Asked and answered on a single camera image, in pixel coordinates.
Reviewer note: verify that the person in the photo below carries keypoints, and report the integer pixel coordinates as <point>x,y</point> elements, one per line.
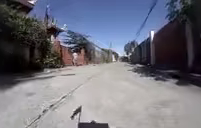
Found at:
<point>75,58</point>

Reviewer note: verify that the tree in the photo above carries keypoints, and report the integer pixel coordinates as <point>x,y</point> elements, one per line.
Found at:
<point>191,13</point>
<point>130,46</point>
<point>76,40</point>

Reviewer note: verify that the grey concrete road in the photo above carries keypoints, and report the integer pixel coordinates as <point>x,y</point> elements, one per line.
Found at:
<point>121,93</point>

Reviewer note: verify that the robot's own part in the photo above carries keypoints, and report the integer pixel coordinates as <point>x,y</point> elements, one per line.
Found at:
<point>76,111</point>

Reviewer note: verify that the bushes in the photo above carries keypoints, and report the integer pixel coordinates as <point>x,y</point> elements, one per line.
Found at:
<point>21,36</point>

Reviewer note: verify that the grey wall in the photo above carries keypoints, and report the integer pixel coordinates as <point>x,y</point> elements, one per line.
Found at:
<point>99,55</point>

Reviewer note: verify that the red brick wall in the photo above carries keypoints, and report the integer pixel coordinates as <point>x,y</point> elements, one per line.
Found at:
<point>66,55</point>

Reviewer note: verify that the red boundary wall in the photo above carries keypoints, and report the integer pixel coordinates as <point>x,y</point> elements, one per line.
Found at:
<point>168,46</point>

